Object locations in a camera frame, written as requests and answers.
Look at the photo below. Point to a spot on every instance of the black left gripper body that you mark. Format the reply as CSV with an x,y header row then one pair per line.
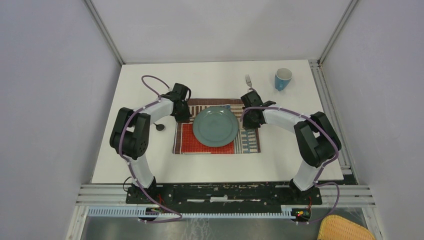
x,y
184,115

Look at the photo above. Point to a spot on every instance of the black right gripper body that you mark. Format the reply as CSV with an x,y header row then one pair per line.
x,y
248,121

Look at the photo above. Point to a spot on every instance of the striped patchwork placemat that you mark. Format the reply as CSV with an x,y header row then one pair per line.
x,y
185,142

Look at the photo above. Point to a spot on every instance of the teal ceramic plate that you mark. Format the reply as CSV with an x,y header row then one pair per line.
x,y
215,126

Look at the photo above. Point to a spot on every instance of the black spoon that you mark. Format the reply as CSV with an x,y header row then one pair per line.
x,y
159,127

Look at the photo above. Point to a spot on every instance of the blue ceramic mug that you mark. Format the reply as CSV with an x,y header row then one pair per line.
x,y
282,78

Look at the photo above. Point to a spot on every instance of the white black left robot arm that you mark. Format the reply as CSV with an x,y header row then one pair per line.
x,y
131,131

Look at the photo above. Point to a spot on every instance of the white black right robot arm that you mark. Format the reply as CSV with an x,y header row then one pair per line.
x,y
317,141

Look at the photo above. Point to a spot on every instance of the ornate silver fork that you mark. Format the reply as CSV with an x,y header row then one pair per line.
x,y
248,81

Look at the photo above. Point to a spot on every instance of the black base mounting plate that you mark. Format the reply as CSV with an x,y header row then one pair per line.
x,y
224,198

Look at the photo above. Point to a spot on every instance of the yellow woven basket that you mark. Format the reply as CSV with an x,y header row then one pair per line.
x,y
335,227

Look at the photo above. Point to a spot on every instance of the white slotted cable duct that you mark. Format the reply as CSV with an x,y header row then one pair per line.
x,y
145,212

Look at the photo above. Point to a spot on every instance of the aluminium frame rails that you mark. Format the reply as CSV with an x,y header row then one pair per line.
x,y
278,161

